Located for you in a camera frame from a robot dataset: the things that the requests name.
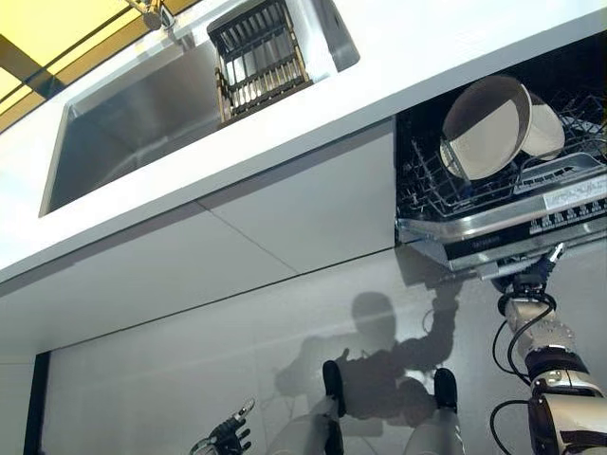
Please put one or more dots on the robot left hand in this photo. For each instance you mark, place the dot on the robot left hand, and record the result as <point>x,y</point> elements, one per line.
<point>230,431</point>

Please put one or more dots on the stainless steel kitchen sink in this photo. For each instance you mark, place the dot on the stainless steel kitchen sink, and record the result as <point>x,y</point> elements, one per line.
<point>142,118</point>

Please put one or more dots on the chrome gooseneck kitchen faucet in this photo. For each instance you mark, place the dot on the chrome gooseneck kitchen faucet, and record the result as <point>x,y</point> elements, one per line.
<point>154,14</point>

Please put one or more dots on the white glossy cabinet door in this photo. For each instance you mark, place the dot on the white glossy cabinet door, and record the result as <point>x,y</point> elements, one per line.
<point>308,208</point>
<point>142,284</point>

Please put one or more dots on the black steel sink drying rack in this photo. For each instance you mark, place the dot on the black steel sink drying rack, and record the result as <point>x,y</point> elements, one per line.
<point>258,61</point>

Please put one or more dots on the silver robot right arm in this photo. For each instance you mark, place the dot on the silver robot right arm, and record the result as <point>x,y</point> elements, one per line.
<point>555,369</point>

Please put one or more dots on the round beige plate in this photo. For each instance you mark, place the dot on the round beige plate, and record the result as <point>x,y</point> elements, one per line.
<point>545,128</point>
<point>483,128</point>

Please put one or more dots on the dark cabinet toe kick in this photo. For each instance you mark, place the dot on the dark cabinet toe kick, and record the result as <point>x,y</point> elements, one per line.
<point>38,403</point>

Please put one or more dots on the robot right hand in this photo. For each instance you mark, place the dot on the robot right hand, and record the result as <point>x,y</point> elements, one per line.
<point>526,279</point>

